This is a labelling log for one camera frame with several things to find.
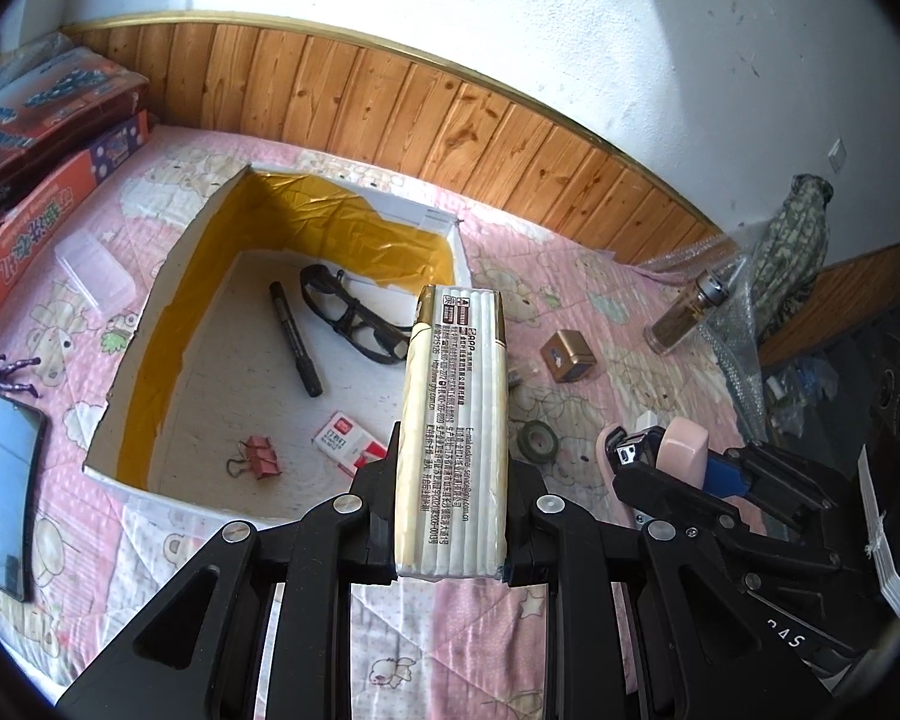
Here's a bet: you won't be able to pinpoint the glass bottle metal cap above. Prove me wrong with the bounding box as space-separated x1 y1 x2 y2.
649 270 732 353

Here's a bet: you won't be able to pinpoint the black smartphone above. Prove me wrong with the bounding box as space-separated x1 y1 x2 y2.
0 394 48 602

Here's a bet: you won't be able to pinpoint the red toy box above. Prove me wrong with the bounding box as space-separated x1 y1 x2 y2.
0 111 152 358

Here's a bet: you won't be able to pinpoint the black marker pen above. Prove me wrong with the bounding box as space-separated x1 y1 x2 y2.
270 281 323 397

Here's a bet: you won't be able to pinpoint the black glasses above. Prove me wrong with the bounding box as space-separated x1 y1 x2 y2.
300 264 417 365

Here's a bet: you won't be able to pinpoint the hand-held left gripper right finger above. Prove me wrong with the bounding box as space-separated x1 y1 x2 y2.
506 461 822 720

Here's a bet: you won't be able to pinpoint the blue robot toy box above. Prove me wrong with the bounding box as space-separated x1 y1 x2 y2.
0 45 149 200

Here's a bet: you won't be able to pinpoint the camouflage cloth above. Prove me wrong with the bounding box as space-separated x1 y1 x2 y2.
750 174 833 346

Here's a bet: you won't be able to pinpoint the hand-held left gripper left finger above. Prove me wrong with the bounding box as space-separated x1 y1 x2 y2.
56 424 403 720

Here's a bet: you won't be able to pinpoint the purple action figure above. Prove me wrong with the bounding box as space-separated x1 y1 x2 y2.
0 354 42 396

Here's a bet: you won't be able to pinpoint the clear plastic box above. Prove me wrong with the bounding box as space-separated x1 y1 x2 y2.
54 234 136 314

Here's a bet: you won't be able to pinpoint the pink printed blanket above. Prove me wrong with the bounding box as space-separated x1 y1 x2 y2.
0 124 766 720

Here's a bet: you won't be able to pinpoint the red staple box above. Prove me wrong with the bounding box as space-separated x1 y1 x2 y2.
313 412 387 475

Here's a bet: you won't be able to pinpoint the gold cube box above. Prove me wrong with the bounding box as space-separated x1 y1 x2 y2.
540 330 597 385

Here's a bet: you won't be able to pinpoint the pink stapler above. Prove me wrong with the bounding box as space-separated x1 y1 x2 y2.
596 420 710 485

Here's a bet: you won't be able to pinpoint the pink binder clip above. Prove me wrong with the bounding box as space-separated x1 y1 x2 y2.
226 435 282 478

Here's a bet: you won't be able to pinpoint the white cardboard box yellow lining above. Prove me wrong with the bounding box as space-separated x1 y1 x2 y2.
82 161 470 526

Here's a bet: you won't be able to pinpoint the clear bubble wrap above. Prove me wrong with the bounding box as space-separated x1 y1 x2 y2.
637 236 767 437

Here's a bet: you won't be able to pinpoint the cream tissue pack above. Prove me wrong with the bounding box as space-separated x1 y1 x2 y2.
394 283 511 582

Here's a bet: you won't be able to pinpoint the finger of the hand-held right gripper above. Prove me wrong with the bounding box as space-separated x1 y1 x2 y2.
705 441 872 550
613 465 872 662

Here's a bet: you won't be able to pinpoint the green tape roll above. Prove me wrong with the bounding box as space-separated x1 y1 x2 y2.
520 420 561 460

